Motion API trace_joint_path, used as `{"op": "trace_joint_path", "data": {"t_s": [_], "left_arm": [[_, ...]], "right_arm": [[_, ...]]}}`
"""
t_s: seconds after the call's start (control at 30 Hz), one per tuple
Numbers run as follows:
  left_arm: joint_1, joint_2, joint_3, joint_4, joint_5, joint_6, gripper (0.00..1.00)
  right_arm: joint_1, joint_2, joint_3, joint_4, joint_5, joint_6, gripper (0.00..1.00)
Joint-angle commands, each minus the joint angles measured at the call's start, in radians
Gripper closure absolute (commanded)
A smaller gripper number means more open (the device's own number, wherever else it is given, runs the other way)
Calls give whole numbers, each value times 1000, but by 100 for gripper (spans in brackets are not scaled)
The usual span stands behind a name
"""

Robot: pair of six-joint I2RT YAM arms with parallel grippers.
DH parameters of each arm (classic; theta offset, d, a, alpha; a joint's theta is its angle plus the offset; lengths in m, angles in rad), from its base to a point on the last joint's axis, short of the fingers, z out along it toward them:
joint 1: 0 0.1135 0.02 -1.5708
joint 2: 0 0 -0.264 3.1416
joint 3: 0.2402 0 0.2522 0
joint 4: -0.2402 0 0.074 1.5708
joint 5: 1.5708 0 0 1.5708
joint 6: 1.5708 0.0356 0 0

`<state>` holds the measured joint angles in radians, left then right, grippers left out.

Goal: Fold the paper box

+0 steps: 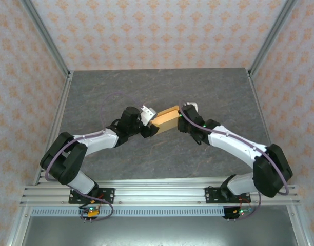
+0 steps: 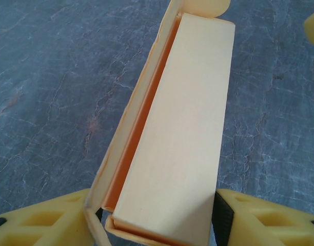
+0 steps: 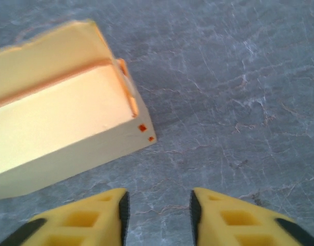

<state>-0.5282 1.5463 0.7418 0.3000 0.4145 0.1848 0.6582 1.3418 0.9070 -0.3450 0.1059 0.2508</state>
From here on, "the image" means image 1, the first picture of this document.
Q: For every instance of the tan paper box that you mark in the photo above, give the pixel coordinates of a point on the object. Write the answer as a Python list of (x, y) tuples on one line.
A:
[(167, 120)]

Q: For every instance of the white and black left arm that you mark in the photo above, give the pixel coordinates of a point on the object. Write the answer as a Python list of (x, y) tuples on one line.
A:
[(100, 139)]

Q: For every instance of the grey metal sheet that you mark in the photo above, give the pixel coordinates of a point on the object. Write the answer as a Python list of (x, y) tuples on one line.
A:
[(159, 230)]

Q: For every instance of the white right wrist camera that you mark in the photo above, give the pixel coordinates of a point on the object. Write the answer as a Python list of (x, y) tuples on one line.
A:
[(193, 105)]

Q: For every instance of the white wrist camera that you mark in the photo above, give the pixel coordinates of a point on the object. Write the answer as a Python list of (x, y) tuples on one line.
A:
[(193, 105), (148, 116)]

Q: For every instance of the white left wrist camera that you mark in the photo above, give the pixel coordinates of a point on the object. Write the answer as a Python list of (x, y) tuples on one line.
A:
[(148, 116)]

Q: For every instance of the aluminium mounting rail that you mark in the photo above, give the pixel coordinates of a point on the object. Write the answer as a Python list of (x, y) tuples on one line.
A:
[(159, 192)]

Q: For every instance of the aluminium table side rail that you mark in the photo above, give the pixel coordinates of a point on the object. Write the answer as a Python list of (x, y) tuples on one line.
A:
[(262, 123), (55, 128)]

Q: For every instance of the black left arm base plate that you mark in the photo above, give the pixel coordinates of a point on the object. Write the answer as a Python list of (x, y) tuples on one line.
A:
[(108, 194)]

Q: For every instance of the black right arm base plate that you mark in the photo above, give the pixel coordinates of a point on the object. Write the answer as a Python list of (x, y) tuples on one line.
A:
[(212, 196)]

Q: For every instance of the aluminium frame post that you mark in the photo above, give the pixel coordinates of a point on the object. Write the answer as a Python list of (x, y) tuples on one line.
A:
[(44, 36), (272, 36)]

